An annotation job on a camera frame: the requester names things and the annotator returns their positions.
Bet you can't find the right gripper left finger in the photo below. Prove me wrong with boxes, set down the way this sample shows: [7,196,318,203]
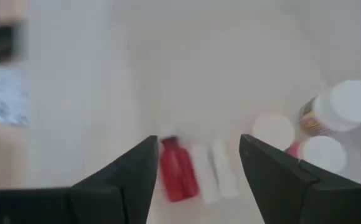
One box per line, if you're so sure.
[71,135,160,224]

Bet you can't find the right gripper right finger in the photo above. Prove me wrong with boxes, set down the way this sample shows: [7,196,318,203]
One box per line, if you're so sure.
[239,133,361,224]

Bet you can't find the white perforated plastic basket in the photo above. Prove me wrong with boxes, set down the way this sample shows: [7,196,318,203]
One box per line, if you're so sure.
[21,0,361,224]

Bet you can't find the printed white plastic package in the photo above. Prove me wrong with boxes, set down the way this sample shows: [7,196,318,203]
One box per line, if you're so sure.
[0,67,29,126]

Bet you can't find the small white gauze roll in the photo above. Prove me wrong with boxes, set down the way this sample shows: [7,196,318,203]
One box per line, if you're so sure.
[251,114,296,152]
[191,142,220,205]
[212,139,240,199]

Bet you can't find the orange pill vial white cap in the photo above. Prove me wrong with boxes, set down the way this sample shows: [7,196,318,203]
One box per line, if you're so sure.
[298,79,361,137]

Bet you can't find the pink bottle with white cap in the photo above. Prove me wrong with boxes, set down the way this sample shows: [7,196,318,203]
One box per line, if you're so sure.
[286,135,348,175]

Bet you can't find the amber bottle with white cap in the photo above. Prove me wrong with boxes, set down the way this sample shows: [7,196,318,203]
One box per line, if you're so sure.
[157,135,200,203]

